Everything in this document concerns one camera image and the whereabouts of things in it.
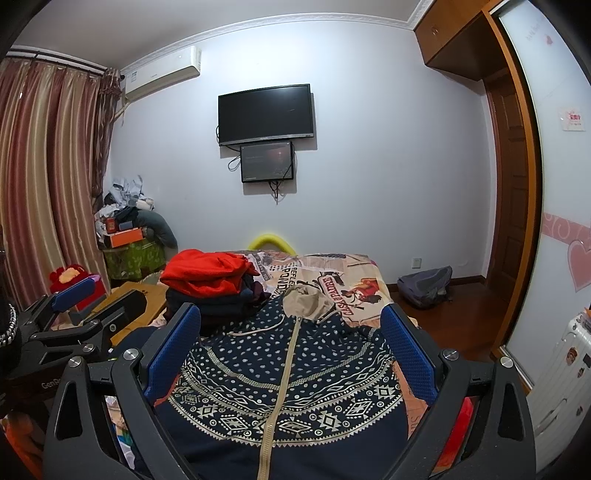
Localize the navy patterned hooded jacket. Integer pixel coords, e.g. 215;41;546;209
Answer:
154;286;408;479

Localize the dark folded clothes stack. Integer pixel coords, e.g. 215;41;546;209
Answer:
164;274;270;338

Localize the red plush toy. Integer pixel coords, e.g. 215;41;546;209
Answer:
49;264;106;312

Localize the green patterned box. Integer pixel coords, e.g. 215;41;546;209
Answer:
103;239;166;281

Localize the white suitcase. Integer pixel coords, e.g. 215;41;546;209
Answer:
527;312;590;472

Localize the red folded garment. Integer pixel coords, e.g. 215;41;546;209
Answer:
160;249;259;299

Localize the clutter pile on box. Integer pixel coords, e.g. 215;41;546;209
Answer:
94;175;178;250

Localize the grey backpack on floor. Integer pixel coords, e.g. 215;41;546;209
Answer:
397;266;453;309

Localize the striped pink curtain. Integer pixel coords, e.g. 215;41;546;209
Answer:
1;58;122;308

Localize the yellow round object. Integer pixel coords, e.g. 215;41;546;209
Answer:
247;233;297;256

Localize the printed bed blanket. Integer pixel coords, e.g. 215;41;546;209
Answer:
151;250;431;444

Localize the white air conditioner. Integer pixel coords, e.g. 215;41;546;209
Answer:
124;45;201;102

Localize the wooden door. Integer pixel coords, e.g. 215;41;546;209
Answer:
485;68;536;349

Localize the white sliding wardrobe door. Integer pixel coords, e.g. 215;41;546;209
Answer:
497;1;590;382

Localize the wooden overhead cabinet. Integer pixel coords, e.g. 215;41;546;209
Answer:
415;0;507;81

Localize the small wall monitor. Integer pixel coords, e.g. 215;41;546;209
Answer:
240;141;294;183

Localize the black wall television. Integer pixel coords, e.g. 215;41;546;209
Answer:
217;84;315;146

